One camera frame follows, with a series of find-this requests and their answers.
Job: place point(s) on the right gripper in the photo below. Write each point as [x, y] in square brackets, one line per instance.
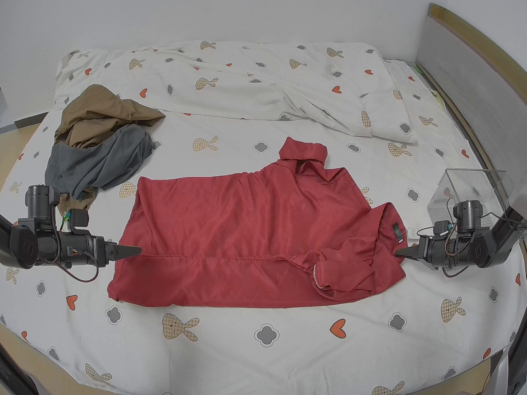
[436, 251]

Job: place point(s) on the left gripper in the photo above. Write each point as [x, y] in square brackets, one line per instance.
[82, 249]

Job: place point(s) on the red shirt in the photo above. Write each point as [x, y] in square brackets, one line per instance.
[247, 237]

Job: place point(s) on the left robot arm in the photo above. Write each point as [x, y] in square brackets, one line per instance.
[24, 247]

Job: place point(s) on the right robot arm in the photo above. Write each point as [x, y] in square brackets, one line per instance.
[486, 241]

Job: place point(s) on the clear plastic box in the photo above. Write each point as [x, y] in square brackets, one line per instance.
[473, 187]

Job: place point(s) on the grey garment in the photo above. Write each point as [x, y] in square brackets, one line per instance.
[107, 159]

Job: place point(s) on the brown garment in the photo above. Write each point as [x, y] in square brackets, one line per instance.
[103, 105]

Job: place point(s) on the bed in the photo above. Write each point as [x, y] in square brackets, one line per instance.
[288, 344]

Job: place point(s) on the white printed quilt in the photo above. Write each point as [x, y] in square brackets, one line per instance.
[247, 80]

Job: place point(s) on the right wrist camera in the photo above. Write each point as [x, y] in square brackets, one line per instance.
[441, 228]

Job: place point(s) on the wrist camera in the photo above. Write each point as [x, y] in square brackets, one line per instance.
[441, 228]
[78, 220]

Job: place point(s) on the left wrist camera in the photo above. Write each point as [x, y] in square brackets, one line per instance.
[78, 220]

